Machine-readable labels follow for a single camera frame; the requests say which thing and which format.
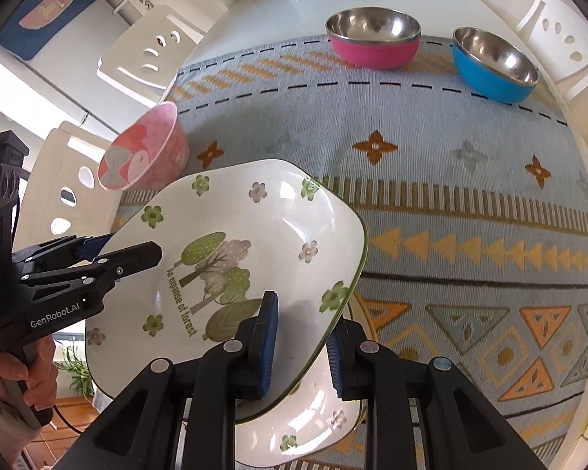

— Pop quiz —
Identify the pink steel bowl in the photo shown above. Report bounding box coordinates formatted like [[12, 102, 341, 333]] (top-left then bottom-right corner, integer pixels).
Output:
[[325, 7, 422, 70]]

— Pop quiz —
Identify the pink cartoon ceramic bowl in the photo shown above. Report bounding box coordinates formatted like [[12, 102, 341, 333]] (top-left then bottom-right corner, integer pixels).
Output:
[[96, 101, 192, 193]]

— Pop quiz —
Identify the blue patterned table mat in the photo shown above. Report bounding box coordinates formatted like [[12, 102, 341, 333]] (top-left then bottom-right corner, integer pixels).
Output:
[[103, 34, 588, 470]]

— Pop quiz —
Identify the hexagonal tree print plate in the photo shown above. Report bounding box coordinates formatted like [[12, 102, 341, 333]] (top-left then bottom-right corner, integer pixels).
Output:
[[232, 352, 368, 466], [84, 158, 369, 424]]

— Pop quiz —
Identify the person's left hand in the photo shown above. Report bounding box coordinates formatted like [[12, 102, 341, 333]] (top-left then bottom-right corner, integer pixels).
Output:
[[0, 340, 60, 405]]

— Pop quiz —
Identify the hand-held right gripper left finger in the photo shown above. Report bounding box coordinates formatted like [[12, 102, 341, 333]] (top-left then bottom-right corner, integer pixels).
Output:
[[49, 290, 280, 470]]

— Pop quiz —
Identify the green potted plant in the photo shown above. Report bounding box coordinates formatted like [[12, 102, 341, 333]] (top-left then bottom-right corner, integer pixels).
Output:
[[54, 343, 95, 398]]

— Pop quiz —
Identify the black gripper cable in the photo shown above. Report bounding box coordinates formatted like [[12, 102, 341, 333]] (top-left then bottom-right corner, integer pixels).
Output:
[[53, 404, 86, 436]]

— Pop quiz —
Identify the blue wall hanging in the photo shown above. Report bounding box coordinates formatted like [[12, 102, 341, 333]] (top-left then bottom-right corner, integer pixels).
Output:
[[0, 0, 109, 62]]

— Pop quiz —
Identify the person's left forearm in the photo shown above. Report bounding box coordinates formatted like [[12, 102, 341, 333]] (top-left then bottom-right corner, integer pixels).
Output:
[[0, 390, 36, 457]]

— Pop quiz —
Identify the blue steel bowl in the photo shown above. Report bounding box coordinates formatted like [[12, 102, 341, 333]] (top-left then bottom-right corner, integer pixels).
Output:
[[452, 27, 540, 105]]

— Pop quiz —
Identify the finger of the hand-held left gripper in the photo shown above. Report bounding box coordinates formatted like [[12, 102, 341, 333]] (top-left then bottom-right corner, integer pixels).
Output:
[[22, 241, 163, 312], [12, 234, 113, 277]]

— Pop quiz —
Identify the white chair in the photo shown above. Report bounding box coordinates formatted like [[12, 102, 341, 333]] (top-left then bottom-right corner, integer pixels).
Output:
[[20, 121, 123, 260], [514, 0, 588, 99], [97, 5, 207, 108]]

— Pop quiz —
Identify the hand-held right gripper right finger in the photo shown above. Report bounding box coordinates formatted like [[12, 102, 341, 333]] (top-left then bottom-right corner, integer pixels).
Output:
[[326, 318, 550, 470]]

